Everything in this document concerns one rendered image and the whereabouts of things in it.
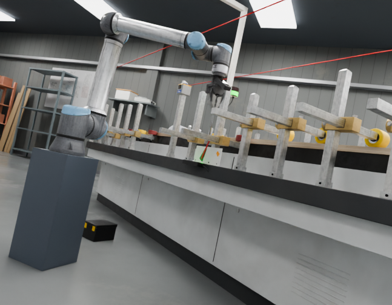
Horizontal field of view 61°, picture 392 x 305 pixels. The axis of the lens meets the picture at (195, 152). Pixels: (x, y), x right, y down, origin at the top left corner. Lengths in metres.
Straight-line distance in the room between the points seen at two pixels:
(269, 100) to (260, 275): 5.26
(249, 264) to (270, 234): 0.22
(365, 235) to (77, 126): 1.46
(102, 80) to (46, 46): 8.23
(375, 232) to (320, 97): 5.57
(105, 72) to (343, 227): 1.53
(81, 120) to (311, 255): 1.35
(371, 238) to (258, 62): 6.07
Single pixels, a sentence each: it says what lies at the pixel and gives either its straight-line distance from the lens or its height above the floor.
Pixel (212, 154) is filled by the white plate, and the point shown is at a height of 0.76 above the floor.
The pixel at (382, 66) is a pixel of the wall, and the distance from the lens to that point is 6.91.
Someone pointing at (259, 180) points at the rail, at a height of 0.67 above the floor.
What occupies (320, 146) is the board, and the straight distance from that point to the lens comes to 1.67.
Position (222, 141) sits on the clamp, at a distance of 1.84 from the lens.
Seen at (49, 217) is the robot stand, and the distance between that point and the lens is 1.89.
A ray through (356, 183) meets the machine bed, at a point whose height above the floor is 0.74.
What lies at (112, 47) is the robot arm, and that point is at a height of 1.27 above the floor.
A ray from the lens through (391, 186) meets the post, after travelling 1.24.
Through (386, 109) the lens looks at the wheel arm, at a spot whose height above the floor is 0.94.
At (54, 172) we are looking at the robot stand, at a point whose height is 0.50.
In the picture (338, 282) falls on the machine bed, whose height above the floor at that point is 0.33.
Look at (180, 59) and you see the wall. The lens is 7.73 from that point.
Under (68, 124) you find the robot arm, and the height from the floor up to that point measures 0.76.
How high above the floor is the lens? 0.68
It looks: 2 degrees up
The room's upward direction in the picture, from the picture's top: 12 degrees clockwise
